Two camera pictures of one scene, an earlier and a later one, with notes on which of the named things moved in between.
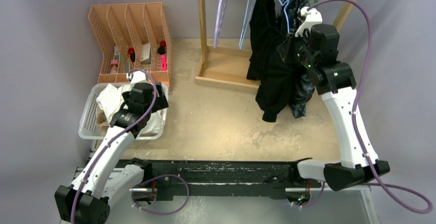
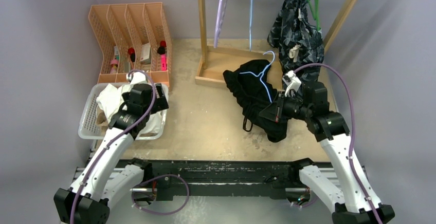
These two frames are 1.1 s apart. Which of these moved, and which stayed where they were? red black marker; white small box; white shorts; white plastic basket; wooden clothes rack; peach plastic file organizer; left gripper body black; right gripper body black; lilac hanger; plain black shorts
Moved: plain black shorts; right gripper body black
Stayed: lilac hanger; wooden clothes rack; left gripper body black; red black marker; white shorts; white plastic basket; white small box; peach plastic file organizer
